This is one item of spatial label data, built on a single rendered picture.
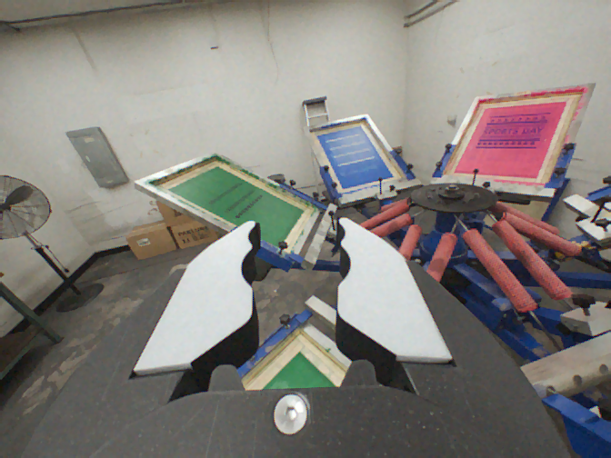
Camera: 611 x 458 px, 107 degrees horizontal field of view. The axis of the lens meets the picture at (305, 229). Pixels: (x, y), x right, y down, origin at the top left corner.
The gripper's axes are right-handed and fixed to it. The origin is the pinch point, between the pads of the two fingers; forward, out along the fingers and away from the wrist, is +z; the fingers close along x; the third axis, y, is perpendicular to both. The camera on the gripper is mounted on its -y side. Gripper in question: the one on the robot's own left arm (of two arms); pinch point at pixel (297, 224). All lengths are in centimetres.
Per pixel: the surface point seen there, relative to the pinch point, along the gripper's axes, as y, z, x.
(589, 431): 44, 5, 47
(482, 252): 39, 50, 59
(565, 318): 45, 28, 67
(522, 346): 68, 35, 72
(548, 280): 44, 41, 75
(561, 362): 45, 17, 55
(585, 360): 43, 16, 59
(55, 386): 199, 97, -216
